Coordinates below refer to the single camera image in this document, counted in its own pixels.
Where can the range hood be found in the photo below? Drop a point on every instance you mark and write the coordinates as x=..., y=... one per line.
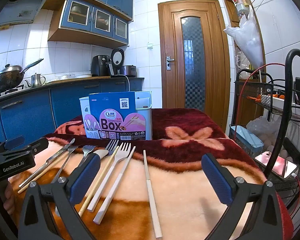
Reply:
x=20, y=7

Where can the light blue utensil holder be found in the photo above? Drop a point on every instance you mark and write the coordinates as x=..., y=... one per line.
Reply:
x=147, y=122

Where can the black rice cooker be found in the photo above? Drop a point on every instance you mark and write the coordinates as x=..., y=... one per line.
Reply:
x=118, y=60

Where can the white dish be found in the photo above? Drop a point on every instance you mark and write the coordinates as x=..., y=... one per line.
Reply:
x=83, y=75

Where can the steel spoon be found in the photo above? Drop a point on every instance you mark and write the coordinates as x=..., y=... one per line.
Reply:
x=65, y=162

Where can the wooden chopstick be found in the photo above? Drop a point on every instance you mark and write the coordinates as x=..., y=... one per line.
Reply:
x=37, y=178
x=99, y=180

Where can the white plastic bag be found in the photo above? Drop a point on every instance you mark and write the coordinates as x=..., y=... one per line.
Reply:
x=250, y=40

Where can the glass-door wall cabinet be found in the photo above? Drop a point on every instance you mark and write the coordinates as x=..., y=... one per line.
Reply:
x=90, y=20

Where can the wooden door with glass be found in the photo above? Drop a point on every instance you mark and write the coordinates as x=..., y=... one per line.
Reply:
x=170, y=85

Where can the clear bag of eggs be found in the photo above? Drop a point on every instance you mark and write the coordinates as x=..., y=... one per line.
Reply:
x=262, y=130

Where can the steel fork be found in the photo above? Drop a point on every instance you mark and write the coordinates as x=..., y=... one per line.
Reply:
x=112, y=146
x=87, y=151

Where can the red floral blanket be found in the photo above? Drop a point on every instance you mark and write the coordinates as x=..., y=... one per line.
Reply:
x=190, y=205

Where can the white chopstick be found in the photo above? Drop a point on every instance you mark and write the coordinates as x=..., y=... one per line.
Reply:
x=107, y=202
x=151, y=192

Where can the blue base cabinets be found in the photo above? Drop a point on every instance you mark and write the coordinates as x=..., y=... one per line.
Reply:
x=27, y=115

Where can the dark slow cooker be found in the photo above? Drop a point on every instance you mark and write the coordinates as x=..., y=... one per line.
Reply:
x=129, y=70

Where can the light blue plastic box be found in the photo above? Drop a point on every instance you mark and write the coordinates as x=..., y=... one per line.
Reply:
x=247, y=140

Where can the black air fryer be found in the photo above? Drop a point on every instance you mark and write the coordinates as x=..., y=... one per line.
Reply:
x=100, y=65

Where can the purple printed cardboard label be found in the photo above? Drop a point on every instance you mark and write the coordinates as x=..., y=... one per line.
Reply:
x=115, y=125

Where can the person's left hand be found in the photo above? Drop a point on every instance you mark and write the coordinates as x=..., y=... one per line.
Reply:
x=9, y=197

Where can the steel kettle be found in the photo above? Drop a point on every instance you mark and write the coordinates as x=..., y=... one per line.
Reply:
x=36, y=80

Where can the steel table knife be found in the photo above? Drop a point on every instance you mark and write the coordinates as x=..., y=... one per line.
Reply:
x=47, y=162

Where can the black metal cart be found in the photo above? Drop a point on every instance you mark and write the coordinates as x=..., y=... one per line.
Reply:
x=288, y=62

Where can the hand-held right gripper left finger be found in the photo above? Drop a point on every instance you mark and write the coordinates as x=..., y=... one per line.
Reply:
x=86, y=177

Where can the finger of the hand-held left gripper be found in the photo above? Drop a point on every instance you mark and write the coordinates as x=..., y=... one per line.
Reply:
x=15, y=142
x=38, y=145

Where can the smartphone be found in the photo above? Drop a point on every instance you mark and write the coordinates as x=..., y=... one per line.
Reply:
x=276, y=165

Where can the gas stove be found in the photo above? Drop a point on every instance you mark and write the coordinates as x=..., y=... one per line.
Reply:
x=11, y=91

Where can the cream spoon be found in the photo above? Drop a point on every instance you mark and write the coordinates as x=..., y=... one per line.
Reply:
x=102, y=153

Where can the white light switch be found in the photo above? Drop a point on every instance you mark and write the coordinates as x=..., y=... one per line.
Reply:
x=149, y=45

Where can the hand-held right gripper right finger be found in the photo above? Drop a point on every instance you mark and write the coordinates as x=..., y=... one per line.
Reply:
x=216, y=180

